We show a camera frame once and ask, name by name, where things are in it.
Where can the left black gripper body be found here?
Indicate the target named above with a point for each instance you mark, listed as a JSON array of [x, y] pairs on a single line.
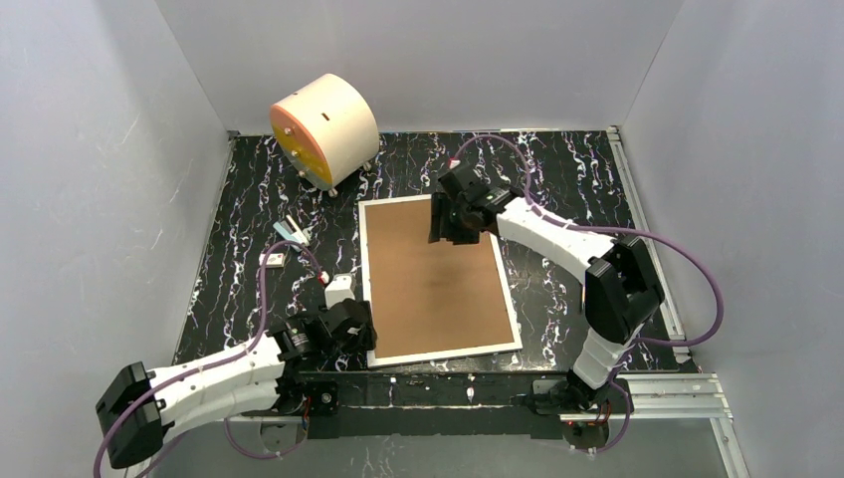
[[359, 328]]

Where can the light blue stapler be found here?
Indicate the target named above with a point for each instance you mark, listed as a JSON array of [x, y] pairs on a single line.
[[289, 229]]

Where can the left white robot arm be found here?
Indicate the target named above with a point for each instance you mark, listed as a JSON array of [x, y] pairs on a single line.
[[143, 409]]

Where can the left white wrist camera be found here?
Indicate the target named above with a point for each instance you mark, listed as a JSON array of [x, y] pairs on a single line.
[[341, 287]]

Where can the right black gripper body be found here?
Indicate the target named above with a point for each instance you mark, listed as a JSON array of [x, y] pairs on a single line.
[[449, 215]]

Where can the white staple box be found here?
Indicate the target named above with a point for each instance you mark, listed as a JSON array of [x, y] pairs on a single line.
[[272, 260]]

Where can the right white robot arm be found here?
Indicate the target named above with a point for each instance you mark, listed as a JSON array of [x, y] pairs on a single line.
[[620, 287]]

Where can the white picture frame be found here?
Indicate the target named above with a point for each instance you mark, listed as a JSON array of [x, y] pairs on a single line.
[[431, 301]]

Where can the cylindrical beige drawer cabinet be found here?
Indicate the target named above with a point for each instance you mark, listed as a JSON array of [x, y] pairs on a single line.
[[327, 131]]

